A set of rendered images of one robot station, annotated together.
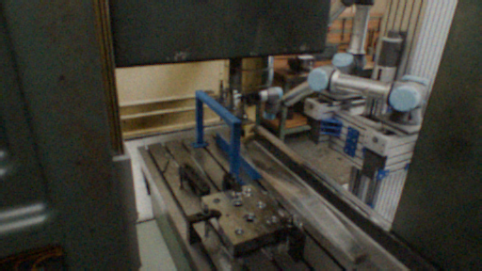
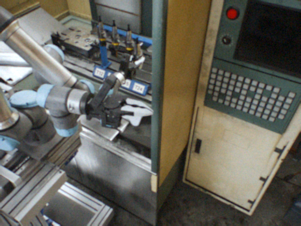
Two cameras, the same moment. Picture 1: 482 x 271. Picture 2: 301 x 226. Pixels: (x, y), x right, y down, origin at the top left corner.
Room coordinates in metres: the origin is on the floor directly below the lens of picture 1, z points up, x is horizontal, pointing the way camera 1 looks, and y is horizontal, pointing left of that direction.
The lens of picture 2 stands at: (3.02, -0.58, 2.15)
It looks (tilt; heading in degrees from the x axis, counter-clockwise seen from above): 45 degrees down; 150
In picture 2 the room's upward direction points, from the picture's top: straight up
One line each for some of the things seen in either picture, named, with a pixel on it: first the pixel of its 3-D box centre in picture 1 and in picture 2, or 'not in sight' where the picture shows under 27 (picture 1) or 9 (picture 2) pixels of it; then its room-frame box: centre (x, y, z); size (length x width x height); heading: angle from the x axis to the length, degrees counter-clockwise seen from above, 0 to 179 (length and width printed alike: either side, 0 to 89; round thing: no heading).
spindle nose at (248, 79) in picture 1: (248, 67); not in sight; (1.07, -0.01, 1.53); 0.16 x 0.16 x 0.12
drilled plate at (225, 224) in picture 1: (243, 215); (83, 41); (1.03, -0.02, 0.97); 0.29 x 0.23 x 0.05; 29
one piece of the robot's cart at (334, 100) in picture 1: (338, 95); (38, 139); (2.04, -0.60, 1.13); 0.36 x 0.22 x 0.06; 120
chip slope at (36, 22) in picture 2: not in sight; (34, 44); (0.49, -0.33, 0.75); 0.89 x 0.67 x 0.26; 119
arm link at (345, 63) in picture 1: (342, 65); (27, 108); (2.04, -0.59, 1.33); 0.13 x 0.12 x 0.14; 134
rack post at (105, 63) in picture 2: (234, 156); (102, 48); (1.34, 0.03, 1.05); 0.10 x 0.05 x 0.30; 119
